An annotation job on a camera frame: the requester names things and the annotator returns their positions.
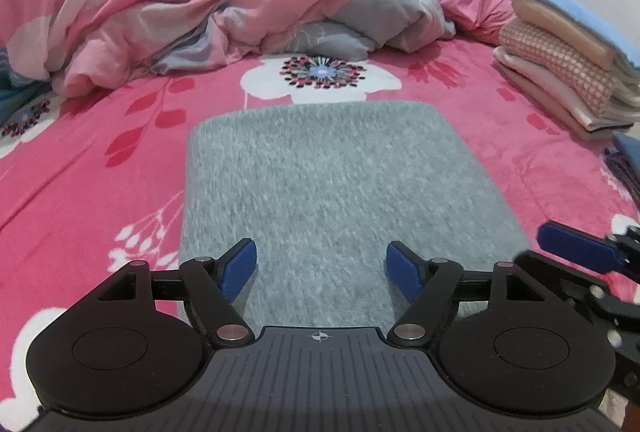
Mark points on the pale pink folded cloth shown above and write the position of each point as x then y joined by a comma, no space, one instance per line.
545,92

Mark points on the pink floral bed sheet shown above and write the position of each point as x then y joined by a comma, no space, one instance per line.
90,162

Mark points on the grey hoodie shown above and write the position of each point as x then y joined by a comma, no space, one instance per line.
325,172

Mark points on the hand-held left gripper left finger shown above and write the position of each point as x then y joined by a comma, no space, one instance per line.
240,269

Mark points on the beige folded cloth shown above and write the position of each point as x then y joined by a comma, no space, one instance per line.
560,27

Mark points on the blue folded garment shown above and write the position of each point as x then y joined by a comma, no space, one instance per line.
627,162

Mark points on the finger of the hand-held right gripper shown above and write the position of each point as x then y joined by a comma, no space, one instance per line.
575,242
565,279

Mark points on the pink floral duvet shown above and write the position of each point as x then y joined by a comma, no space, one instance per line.
200,2

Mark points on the pink checked folded cloth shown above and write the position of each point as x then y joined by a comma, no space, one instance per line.
560,64

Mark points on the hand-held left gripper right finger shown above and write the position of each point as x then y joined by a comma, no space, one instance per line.
402,274

